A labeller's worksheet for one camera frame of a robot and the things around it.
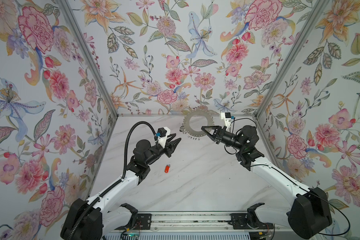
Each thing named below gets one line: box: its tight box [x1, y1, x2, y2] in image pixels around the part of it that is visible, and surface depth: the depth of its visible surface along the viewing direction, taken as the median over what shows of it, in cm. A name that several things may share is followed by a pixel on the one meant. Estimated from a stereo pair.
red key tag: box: [164, 164, 171, 174], surface depth 95 cm
